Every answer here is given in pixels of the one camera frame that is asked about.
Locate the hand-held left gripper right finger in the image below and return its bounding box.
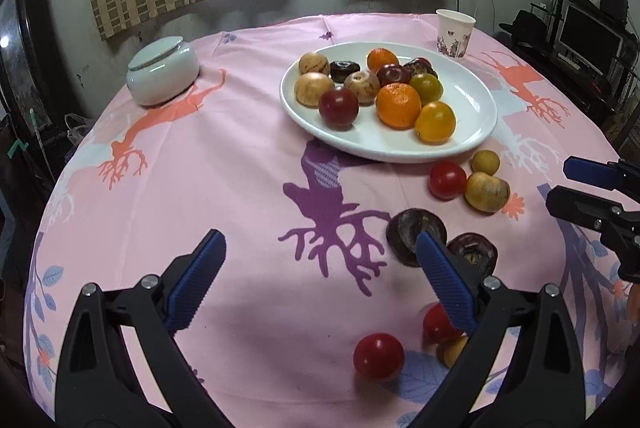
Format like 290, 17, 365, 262
415, 230, 586, 428

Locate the small yellow fruit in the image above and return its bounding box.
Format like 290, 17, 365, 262
436, 335, 471, 369

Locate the brown round fruit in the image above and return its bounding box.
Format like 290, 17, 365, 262
343, 70, 381, 105

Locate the black speaker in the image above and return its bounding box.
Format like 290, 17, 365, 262
600, 0, 629, 26

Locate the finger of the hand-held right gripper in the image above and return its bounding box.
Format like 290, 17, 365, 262
562, 156, 640, 199
545, 185, 640, 251

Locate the pink printed tablecloth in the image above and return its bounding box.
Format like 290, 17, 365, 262
22, 12, 640, 428

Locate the floral paper cup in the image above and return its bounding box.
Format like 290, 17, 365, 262
436, 9, 476, 59

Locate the computer monitor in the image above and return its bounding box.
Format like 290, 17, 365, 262
559, 3, 626, 68

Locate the pale striped pepino melon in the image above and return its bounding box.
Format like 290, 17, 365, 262
298, 52, 331, 76

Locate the yellow round pear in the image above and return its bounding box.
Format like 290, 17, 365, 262
294, 72, 336, 109

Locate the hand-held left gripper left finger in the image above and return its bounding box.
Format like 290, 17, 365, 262
55, 229, 228, 428

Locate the yellow-green tomato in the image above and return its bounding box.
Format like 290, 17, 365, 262
409, 72, 444, 105

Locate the white oval plate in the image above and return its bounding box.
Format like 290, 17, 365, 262
279, 41, 499, 164

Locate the tan striped round fruit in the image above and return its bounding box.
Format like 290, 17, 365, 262
464, 172, 511, 214

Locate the dark purple water chestnut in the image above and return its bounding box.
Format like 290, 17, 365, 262
403, 59, 439, 81
446, 233, 499, 279
329, 60, 361, 84
385, 208, 448, 268

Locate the dark red plum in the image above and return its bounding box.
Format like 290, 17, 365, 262
319, 87, 360, 130

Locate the pale green ceramic jar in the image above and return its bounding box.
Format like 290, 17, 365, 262
125, 36, 201, 107

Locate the small yellow-green fruit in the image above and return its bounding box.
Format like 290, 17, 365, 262
470, 150, 501, 176

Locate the small orange mandarin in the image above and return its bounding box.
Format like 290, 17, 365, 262
366, 48, 400, 74

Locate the dark red tomato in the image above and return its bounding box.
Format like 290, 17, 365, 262
375, 63, 412, 87

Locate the yellow tomato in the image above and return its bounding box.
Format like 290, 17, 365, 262
414, 101, 457, 145

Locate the plastic bag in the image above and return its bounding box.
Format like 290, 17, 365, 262
65, 113, 97, 148

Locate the large orange mandarin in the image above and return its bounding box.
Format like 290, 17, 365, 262
375, 83, 422, 130

